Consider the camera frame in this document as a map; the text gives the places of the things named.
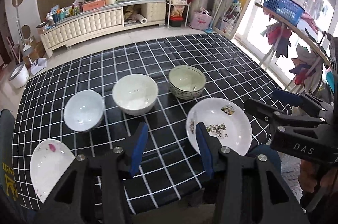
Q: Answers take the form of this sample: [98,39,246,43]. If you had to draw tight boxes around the dark green cushioned chair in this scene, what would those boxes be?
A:
[1,109,35,223]

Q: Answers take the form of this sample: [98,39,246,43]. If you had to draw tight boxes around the person's right hand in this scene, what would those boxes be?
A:
[298,159,338,194]

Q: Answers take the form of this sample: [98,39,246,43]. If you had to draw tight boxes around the light blue ceramic bowl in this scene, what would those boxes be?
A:
[64,90,105,133]

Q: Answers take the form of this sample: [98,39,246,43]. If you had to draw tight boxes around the blue plastic basket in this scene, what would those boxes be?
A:
[263,0,305,26]

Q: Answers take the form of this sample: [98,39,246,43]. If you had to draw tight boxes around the large white ceramic bowl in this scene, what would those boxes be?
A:
[112,74,159,116]

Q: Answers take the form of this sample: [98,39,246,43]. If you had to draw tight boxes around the black white grid tablecloth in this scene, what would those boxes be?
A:
[12,34,291,214]

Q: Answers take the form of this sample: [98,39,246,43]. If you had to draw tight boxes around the paper towel roll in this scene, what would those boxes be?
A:
[136,14,147,24]

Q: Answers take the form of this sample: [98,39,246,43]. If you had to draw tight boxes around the white plate pink flower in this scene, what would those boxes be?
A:
[30,139,75,203]

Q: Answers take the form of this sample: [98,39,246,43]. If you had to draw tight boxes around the clothes drying rack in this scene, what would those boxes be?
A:
[256,3,331,94]

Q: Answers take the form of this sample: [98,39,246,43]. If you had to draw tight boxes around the green patterned ceramic bowl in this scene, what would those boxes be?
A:
[168,65,206,100]

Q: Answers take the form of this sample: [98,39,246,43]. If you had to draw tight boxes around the white floral plate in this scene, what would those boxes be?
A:
[186,98,252,156]

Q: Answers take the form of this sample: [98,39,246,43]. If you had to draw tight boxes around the white plastic bin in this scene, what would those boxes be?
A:
[9,62,29,89]

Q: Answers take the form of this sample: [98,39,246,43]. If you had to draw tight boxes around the pink box on cabinet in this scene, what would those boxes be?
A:
[82,0,105,12]

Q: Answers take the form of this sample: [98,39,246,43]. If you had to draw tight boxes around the pink gift bag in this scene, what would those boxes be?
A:
[189,7,212,31]

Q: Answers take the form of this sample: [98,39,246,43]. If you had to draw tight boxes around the cream tufted tv cabinet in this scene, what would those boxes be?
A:
[40,0,167,58]

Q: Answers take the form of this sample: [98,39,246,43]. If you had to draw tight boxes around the blue trouser leg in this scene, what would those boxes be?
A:
[248,145,281,172]

